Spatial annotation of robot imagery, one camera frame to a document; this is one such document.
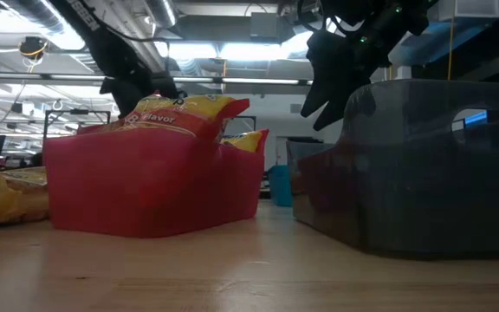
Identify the teal plastic bin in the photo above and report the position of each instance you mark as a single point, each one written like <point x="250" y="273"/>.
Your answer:
<point x="280" y="186"/>

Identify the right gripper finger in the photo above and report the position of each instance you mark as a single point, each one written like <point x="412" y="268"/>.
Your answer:
<point x="340" y="108"/>
<point x="321" y="97"/>

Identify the long horizontal light bar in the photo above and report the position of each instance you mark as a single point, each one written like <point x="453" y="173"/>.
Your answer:
<point x="167" y="79"/>

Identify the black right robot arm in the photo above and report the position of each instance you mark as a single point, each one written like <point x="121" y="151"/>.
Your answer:
<point x="384" y="13"/>

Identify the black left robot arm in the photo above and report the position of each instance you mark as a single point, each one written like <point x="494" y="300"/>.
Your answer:
<point x="102" y="43"/>

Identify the red Maruchan noodle pack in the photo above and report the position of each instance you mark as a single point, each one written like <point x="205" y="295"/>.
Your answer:
<point x="167" y="119"/>
<point x="245" y="141"/>

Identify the dark grey plastic bin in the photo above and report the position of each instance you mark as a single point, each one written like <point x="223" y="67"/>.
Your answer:
<point x="405" y="182"/>

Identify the black background gantry frame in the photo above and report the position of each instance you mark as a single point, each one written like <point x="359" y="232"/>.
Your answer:
<point x="249" y="117"/>
<point x="76" y="112"/>

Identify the red plastic bin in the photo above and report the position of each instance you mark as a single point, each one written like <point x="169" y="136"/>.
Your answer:
<point x="145" y="186"/>

